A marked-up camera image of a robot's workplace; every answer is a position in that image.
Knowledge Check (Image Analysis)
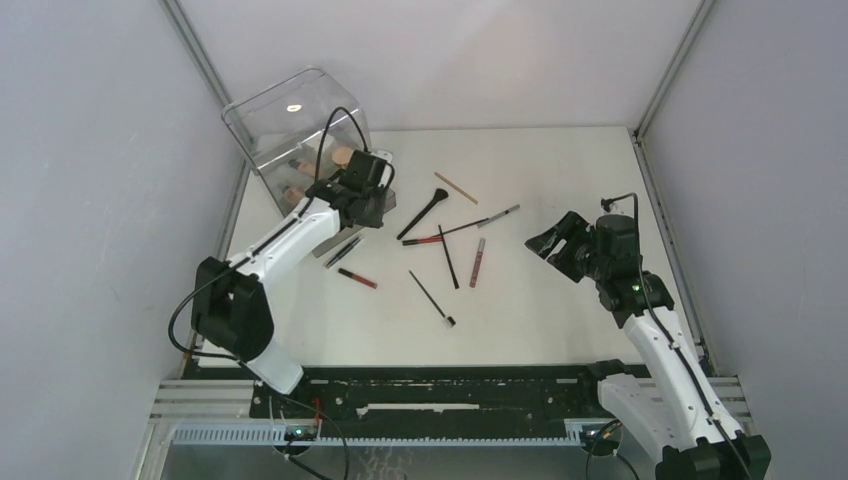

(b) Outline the wooden stick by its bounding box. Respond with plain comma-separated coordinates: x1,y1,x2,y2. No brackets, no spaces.
434,172,479,205

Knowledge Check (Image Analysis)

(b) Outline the small foundation bottle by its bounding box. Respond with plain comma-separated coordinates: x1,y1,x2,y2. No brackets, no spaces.
282,187,304,205

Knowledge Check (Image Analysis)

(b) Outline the orange lip gloss tube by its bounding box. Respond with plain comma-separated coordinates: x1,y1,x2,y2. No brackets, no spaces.
337,268,378,289

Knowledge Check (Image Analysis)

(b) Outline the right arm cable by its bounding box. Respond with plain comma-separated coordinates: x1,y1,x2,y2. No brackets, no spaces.
599,192,757,480

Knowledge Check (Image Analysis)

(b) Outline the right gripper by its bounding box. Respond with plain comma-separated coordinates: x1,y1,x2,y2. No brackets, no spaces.
526,210,609,284

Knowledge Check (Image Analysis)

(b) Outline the clear acrylic organizer box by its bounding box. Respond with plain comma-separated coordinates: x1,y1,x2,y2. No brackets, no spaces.
222,68,395,250

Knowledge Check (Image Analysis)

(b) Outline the long thin black brush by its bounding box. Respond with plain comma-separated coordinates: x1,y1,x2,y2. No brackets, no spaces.
434,218,488,238

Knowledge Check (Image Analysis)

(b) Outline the black mounting rail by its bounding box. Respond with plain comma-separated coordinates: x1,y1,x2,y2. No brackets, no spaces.
249,360,649,442

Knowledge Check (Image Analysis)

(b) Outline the red lip gloss tube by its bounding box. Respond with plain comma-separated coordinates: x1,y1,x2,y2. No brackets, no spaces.
469,238,486,288

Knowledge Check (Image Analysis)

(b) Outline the black brow brush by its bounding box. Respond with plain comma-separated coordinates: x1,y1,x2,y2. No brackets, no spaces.
408,270,456,328

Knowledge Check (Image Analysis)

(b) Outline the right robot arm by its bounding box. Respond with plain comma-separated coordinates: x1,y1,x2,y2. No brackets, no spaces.
525,211,771,479

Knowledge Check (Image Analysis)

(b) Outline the grey mascara wand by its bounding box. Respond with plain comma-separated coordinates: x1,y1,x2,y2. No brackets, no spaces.
477,204,520,229

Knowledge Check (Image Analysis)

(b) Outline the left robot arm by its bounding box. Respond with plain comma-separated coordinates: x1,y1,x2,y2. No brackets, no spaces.
190,150,396,417

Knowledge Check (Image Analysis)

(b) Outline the black powder brush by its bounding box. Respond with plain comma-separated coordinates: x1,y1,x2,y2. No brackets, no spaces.
396,188,449,240

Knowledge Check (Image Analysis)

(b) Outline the red black lip pencil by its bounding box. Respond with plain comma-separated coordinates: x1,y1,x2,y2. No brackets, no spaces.
402,235,443,246

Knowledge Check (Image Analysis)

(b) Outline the dark eyeliner pen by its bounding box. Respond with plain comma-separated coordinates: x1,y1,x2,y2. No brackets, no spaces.
324,236,362,269

